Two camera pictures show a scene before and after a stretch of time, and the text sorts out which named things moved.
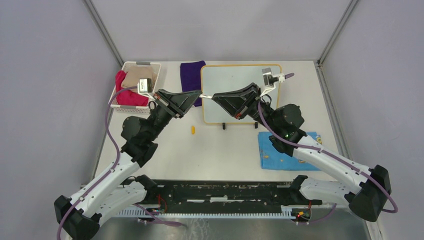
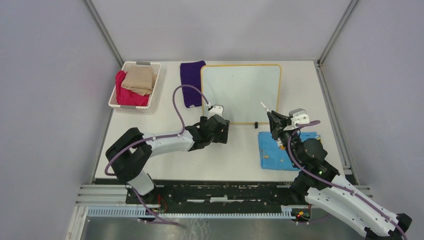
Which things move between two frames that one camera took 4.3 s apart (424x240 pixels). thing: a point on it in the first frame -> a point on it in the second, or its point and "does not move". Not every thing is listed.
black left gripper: (182, 101) -> (222, 137)
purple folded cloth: (190, 74) does not move
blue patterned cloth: (272, 158) does not move
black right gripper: (239, 103) -> (276, 127)
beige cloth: (135, 72) does not move
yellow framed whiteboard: (217, 78) does not move
